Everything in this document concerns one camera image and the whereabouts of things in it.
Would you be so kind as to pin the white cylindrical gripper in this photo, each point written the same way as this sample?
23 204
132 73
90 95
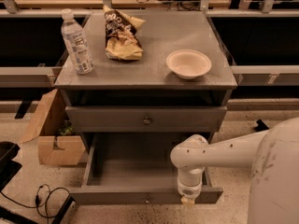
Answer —
188 191

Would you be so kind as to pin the grey drawer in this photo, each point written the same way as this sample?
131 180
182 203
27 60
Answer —
130 168
133 119

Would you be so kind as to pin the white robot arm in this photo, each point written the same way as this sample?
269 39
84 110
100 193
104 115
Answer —
272 156

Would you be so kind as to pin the grey drawer cabinet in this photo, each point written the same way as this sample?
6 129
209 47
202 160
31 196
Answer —
149 82

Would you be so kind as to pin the grey top drawer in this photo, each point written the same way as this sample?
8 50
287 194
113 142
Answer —
133 119

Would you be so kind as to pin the black stand leg right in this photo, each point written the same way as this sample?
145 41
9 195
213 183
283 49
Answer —
260 126

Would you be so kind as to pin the black chair base leg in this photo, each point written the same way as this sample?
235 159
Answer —
60 215

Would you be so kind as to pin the white paper bowl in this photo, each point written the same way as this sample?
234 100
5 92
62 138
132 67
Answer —
188 64

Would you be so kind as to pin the brown cardboard box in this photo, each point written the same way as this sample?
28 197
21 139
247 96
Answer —
56 144

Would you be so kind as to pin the crumpled chip bag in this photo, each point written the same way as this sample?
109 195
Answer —
121 42

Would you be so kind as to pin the black bin at left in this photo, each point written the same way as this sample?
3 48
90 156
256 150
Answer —
8 167

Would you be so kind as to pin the clear plastic water bottle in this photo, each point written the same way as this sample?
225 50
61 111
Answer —
76 43

